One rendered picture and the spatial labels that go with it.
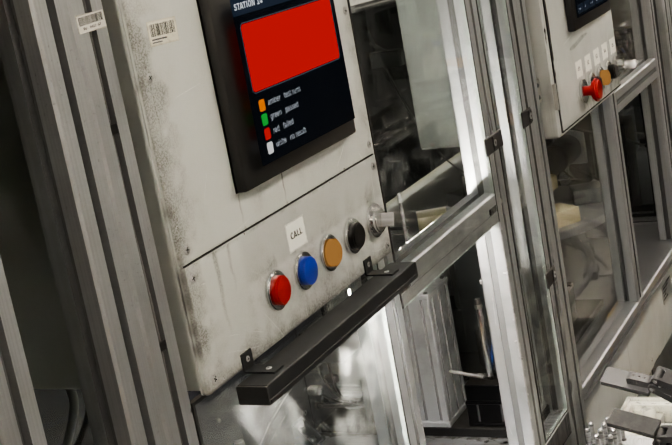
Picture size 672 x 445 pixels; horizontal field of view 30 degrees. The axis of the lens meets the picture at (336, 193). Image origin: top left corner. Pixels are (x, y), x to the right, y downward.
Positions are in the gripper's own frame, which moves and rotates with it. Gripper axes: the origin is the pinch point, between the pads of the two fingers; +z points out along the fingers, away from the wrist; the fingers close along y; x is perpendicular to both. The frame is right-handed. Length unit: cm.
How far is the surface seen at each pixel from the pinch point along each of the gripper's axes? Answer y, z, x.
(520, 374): -4.1, 18.3, -3.3
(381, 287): 46, 12, 30
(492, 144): 28.0, 24.2, -18.0
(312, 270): 54, 14, 37
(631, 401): -29.3, 10.8, -23.7
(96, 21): 91, 19, 48
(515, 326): 3.0, 19.3, -6.3
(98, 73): 87, 18, 50
